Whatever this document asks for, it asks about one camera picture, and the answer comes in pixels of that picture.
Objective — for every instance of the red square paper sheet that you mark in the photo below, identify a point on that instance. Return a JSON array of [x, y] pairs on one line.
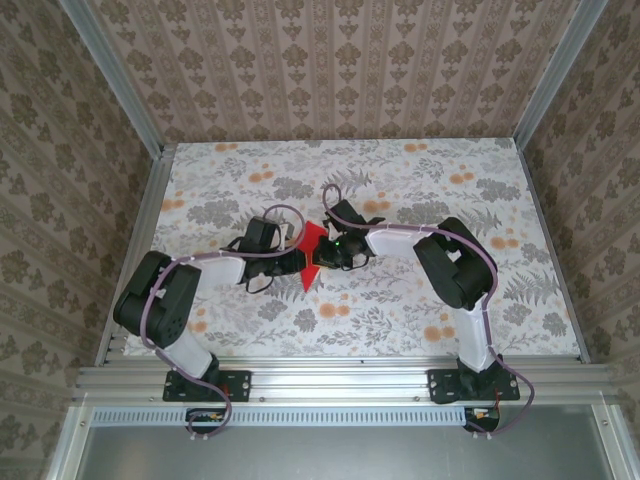
[[311, 280]]

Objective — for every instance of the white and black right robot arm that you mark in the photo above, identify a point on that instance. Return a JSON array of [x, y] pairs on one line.
[[475, 340]]

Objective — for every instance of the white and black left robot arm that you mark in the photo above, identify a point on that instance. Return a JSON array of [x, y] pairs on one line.
[[185, 355]]

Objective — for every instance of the grey metal sheet panel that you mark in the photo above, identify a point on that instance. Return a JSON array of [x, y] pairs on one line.
[[340, 455]]

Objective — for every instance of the floral patterned table cover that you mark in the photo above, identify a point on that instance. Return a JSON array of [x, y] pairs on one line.
[[400, 325]]

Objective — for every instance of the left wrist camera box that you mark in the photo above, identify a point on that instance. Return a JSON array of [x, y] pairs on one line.
[[264, 231]]

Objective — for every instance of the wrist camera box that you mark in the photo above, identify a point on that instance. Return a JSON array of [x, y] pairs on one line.
[[346, 216], [264, 231]]

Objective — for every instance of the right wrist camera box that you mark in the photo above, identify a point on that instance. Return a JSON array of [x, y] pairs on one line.
[[346, 216]]

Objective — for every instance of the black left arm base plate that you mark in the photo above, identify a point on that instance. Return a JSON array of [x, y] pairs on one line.
[[240, 385]]

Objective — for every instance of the long aluminium base rail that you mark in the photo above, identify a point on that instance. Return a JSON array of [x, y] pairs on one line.
[[340, 382]]

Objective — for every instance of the aluminium side rail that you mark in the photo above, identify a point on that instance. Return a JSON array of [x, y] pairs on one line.
[[145, 240], [555, 250]]

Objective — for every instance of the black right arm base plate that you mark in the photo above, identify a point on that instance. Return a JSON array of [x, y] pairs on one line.
[[440, 385]]

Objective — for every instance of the aluminium corner post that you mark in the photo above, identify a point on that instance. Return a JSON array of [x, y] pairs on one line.
[[115, 80], [555, 70]]

